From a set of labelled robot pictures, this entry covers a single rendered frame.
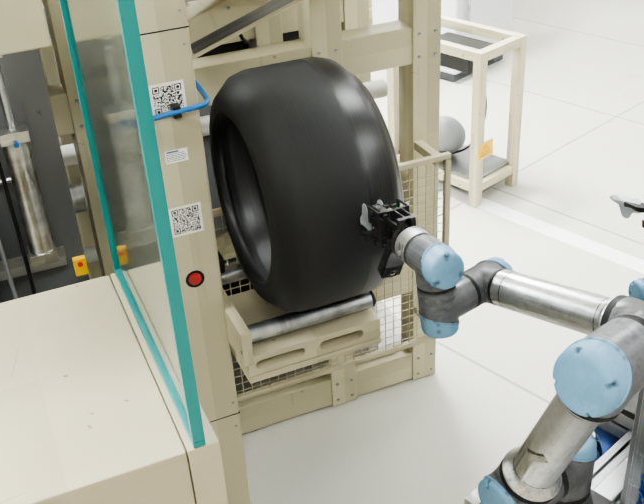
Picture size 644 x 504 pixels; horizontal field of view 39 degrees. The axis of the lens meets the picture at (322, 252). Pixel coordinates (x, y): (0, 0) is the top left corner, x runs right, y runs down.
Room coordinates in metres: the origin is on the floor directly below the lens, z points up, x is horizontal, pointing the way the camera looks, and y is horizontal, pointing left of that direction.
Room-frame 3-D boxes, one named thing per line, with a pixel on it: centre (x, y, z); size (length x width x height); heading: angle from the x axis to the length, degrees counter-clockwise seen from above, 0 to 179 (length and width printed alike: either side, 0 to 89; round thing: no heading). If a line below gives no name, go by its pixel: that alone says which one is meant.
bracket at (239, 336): (1.90, 0.26, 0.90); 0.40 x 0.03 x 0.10; 22
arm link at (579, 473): (1.32, -0.46, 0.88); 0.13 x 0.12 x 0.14; 127
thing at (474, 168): (4.29, -0.71, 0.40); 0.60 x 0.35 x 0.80; 41
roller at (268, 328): (1.84, 0.04, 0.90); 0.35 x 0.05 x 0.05; 112
